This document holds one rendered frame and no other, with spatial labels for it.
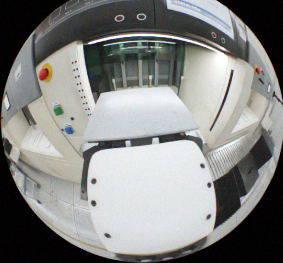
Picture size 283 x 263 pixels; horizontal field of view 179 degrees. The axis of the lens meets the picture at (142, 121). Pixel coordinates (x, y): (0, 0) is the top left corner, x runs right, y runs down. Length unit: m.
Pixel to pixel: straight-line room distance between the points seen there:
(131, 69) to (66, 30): 0.99
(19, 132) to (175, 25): 1.84
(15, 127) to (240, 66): 2.12
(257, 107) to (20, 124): 3.54
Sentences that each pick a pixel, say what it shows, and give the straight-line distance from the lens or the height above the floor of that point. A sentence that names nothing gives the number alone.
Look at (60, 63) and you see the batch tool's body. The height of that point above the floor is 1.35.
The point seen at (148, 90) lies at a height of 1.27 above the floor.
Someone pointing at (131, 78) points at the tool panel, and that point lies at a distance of 1.20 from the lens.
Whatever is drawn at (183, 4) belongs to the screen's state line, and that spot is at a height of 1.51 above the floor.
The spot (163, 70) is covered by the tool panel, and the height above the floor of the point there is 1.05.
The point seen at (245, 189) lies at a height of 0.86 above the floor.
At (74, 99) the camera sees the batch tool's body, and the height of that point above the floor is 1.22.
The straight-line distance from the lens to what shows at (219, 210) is 0.75.
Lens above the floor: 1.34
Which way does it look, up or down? 42 degrees down
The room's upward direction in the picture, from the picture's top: 2 degrees counter-clockwise
